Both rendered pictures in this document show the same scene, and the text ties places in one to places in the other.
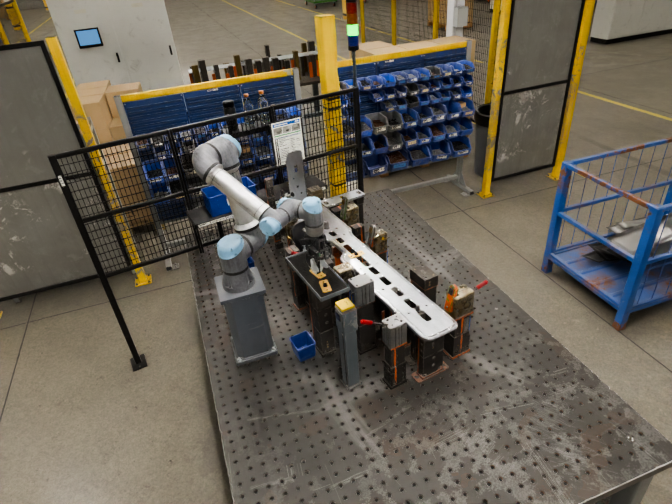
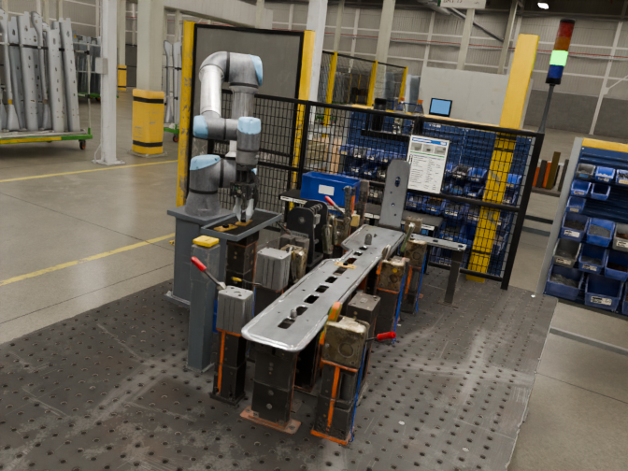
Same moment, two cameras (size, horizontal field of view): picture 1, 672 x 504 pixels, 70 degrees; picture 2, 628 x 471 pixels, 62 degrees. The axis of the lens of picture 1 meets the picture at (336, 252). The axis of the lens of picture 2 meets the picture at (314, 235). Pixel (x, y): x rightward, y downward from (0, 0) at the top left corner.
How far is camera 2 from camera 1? 1.65 m
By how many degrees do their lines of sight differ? 43
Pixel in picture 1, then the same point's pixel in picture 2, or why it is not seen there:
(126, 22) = (479, 103)
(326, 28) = (521, 49)
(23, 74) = (280, 56)
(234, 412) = (102, 315)
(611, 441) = not seen: outside the picture
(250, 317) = (187, 248)
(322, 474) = (47, 387)
